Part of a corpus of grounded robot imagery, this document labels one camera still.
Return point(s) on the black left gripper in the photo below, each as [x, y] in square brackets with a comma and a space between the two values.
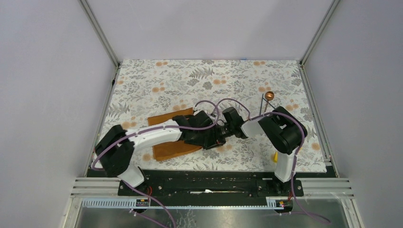
[202, 140]

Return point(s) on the orange cloth napkin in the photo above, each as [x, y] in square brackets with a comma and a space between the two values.
[168, 143]

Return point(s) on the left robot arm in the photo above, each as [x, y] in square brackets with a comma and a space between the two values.
[116, 148]

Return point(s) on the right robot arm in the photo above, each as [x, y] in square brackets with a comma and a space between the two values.
[283, 130]

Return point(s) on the dark metal utensil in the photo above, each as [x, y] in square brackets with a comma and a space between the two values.
[261, 104]

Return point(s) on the yellow toy block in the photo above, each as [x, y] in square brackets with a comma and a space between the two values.
[275, 157]

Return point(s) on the floral tablecloth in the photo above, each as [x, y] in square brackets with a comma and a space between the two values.
[146, 88]

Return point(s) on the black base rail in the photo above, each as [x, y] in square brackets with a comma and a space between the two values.
[213, 188]

